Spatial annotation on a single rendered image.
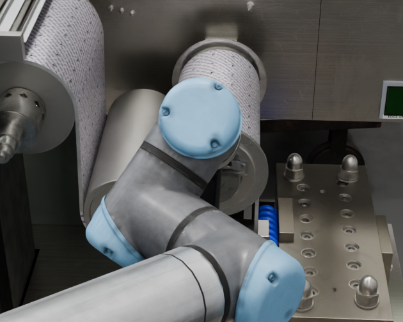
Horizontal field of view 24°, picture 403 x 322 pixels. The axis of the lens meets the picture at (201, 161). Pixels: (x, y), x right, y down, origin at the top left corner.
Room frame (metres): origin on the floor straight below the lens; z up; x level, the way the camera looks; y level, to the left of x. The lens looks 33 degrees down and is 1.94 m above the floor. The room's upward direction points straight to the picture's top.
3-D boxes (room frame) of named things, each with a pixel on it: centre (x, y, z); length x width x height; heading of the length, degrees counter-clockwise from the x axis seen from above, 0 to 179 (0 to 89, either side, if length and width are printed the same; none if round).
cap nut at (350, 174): (1.34, -0.26, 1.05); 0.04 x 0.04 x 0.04
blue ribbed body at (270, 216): (1.15, -0.10, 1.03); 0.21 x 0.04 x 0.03; 177
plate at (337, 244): (1.18, -0.20, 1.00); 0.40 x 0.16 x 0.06; 177
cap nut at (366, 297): (1.02, -0.24, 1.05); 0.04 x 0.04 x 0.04
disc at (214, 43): (1.28, -0.03, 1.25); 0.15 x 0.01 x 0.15; 87
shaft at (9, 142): (0.96, 0.24, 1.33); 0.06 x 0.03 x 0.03; 177
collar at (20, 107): (1.02, 0.24, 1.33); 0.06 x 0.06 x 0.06; 87
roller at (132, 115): (1.16, 0.10, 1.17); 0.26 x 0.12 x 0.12; 177
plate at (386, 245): (1.19, -0.30, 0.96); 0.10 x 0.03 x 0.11; 177
